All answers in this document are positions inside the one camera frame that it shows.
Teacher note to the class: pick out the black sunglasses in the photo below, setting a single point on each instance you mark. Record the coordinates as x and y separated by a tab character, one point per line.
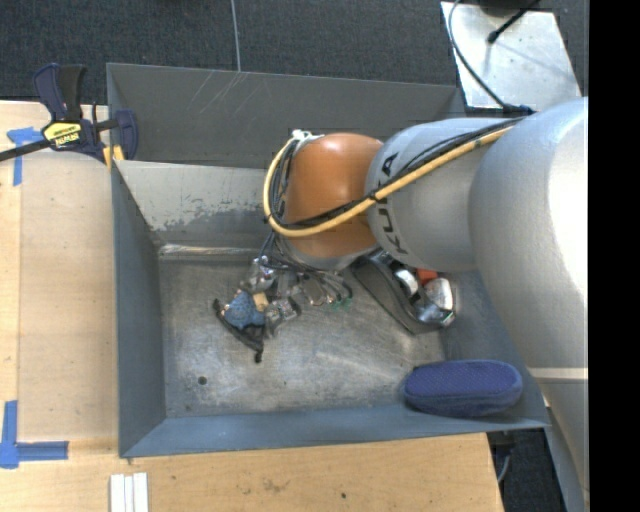
245	339

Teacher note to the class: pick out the blue knobbly toy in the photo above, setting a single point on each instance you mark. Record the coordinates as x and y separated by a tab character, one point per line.
242	311

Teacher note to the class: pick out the small orange block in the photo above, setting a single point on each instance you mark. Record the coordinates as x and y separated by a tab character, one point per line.
426	275

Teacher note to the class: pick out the blue oval sponge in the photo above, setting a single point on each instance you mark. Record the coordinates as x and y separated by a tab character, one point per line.
462	387

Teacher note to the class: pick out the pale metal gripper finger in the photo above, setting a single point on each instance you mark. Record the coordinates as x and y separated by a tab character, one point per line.
258	278
282	312

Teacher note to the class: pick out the pale wood board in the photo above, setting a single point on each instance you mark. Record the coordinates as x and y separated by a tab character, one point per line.
67	300

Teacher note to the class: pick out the grey metal bin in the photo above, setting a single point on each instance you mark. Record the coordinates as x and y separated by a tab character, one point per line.
310	360

